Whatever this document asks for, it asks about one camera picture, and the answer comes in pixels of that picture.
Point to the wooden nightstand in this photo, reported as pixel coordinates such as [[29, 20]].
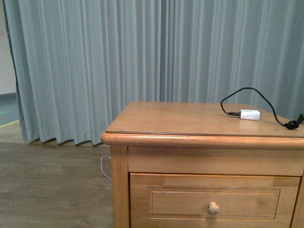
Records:
[[199, 139]]

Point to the grey-blue curtain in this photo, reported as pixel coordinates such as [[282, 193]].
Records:
[[78, 63]]

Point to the wooden drawer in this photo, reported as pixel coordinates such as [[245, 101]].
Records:
[[181, 201]]

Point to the white power adapter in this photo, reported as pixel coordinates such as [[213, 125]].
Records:
[[246, 114]]

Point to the round wooden drawer knob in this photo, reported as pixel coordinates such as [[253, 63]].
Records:
[[213, 208]]

